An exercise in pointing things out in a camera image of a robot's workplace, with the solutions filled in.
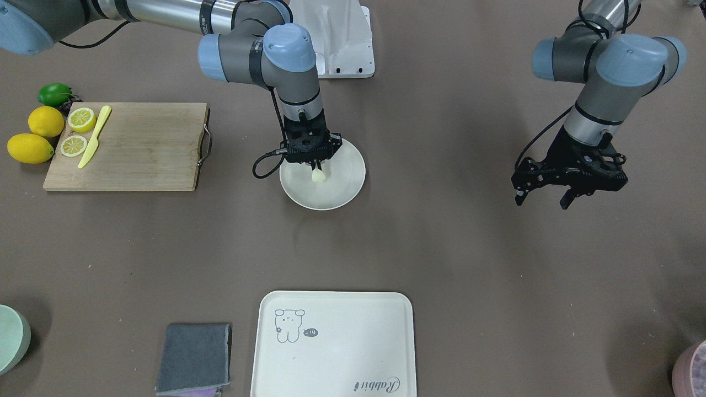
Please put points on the whole yellow lemon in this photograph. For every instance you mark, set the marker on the whole yellow lemon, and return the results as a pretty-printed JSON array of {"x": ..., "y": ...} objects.
[
  {"x": 30, "y": 148},
  {"x": 46, "y": 121}
]

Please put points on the yellow plastic knife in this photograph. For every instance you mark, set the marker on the yellow plastic knife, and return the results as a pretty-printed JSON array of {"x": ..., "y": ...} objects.
[{"x": 93, "y": 143}]

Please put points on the white camera post with base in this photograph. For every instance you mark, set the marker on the white camera post with base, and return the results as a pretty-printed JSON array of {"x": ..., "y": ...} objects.
[{"x": 342, "y": 37}]

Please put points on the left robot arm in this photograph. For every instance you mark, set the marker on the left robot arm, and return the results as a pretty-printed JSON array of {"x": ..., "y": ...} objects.
[{"x": 616, "y": 69}]

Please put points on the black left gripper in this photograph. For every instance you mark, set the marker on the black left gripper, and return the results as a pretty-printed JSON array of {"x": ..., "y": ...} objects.
[{"x": 563, "y": 150}]

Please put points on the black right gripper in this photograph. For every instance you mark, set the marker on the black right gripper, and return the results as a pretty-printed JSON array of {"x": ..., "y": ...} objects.
[{"x": 336, "y": 144}]

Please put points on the lemon half slice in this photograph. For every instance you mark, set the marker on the lemon half slice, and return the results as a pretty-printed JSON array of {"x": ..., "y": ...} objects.
[
  {"x": 73, "y": 145},
  {"x": 82, "y": 120}
]

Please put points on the mint green bowl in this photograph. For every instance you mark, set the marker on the mint green bowl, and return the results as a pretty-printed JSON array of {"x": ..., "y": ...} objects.
[{"x": 15, "y": 338}]

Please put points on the cream rectangular tray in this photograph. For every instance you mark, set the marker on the cream rectangular tray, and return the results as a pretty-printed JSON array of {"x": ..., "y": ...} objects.
[{"x": 314, "y": 343}]

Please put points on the green lime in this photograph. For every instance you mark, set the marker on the green lime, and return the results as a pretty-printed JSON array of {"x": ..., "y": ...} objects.
[{"x": 54, "y": 94}]

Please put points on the wooden cutting board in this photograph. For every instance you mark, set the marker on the wooden cutting board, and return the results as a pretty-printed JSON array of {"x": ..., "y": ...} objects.
[{"x": 142, "y": 147}]

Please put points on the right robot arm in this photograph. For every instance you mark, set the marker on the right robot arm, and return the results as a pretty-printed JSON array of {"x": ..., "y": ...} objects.
[{"x": 248, "y": 42}]

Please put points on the folded grey cloth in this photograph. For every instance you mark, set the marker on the folded grey cloth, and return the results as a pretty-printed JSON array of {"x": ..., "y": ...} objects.
[{"x": 195, "y": 360}]

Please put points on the cream round plate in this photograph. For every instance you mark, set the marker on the cream round plate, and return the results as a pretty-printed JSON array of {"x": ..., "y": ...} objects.
[{"x": 327, "y": 186}]

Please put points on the pink bowl with ice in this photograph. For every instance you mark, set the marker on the pink bowl with ice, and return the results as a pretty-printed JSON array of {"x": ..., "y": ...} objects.
[{"x": 688, "y": 374}]

